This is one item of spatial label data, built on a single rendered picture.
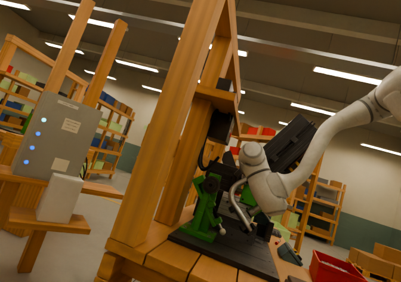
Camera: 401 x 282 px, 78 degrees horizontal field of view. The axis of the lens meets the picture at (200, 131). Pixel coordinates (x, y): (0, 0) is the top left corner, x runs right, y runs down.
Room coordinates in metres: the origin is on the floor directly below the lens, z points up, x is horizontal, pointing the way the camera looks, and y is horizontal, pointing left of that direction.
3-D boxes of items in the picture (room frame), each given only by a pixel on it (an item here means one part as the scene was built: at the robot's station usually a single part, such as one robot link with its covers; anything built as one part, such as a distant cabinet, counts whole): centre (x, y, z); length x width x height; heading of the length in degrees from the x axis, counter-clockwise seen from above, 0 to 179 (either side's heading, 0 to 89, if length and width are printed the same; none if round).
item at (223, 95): (1.53, -0.08, 1.52); 0.90 x 0.25 x 0.04; 166
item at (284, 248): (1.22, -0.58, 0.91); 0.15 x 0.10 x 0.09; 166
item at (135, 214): (1.54, -0.05, 1.36); 1.49 x 0.09 x 0.97; 166
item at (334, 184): (9.40, -4.13, 1.12); 3.16 x 0.54 x 2.24; 78
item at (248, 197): (1.38, -0.38, 1.17); 0.13 x 0.12 x 0.20; 166
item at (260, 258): (1.47, -0.34, 0.89); 1.10 x 0.42 x 0.02; 166
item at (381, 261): (6.08, -5.12, 0.37); 1.20 x 0.80 x 0.74; 86
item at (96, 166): (6.72, 2.64, 1.14); 2.45 x 0.55 x 2.28; 168
